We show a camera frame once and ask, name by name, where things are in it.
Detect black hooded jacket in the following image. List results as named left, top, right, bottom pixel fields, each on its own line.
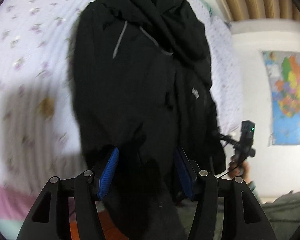
left=73, top=0, right=225, bottom=239

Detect grey green clothing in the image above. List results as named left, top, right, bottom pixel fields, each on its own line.
left=177, top=191, right=300, bottom=239

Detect person's right hand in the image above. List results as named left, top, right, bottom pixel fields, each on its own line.
left=228, top=155, right=251, bottom=184

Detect orange object under bed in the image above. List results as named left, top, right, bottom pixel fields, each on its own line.
left=69, top=209, right=129, bottom=240

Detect white floral bed quilt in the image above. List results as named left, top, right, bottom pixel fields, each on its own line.
left=0, top=0, right=243, bottom=193

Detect pink bed sheet edge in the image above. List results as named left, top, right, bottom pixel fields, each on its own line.
left=0, top=187, right=37, bottom=220

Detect wooden headboard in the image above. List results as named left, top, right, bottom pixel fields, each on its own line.
left=218, top=0, right=300, bottom=22

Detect black cable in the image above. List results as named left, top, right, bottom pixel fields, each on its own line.
left=216, top=139, right=249, bottom=181

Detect colourful wall map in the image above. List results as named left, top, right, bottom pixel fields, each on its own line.
left=261, top=50, right=300, bottom=145

